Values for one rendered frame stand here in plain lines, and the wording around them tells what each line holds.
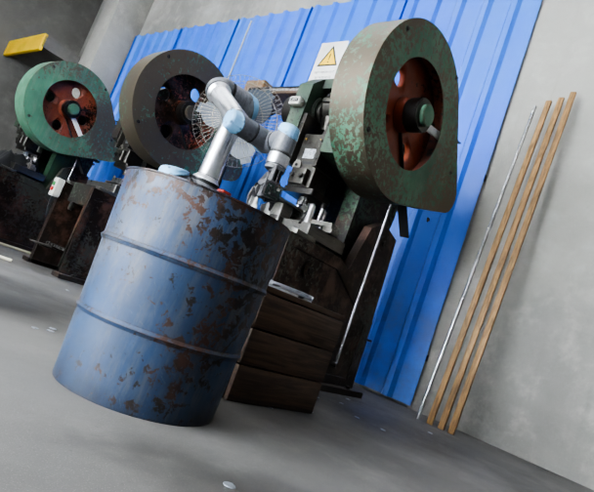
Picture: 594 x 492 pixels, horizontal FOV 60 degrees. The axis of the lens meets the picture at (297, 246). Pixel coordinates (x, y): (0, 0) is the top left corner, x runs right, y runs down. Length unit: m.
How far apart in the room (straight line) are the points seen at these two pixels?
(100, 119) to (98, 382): 4.38
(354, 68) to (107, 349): 1.54
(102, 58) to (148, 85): 3.98
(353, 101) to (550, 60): 1.94
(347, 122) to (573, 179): 1.63
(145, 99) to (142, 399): 2.67
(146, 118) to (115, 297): 2.53
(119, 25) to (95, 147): 2.74
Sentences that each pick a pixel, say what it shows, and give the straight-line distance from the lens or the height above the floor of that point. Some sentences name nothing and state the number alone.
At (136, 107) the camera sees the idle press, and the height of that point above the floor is 1.17.
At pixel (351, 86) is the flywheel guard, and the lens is 2.20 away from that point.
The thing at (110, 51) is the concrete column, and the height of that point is 2.68.
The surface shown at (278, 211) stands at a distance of 2.43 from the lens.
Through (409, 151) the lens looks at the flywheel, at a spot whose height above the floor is 1.22.
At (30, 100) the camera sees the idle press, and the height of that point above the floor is 1.22.
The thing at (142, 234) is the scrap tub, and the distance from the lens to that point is 1.10.
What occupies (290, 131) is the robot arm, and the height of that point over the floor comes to 0.87.
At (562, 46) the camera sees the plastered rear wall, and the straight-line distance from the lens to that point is 3.90.
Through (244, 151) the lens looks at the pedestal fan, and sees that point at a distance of 3.28.
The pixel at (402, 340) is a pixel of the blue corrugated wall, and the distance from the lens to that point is 3.34.
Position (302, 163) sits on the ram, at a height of 1.01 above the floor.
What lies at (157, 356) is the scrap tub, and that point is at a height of 0.13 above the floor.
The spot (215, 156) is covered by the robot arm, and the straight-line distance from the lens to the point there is 2.15.
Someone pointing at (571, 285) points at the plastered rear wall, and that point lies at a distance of 3.18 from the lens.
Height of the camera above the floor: 0.30
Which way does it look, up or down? 7 degrees up
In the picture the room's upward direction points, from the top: 20 degrees clockwise
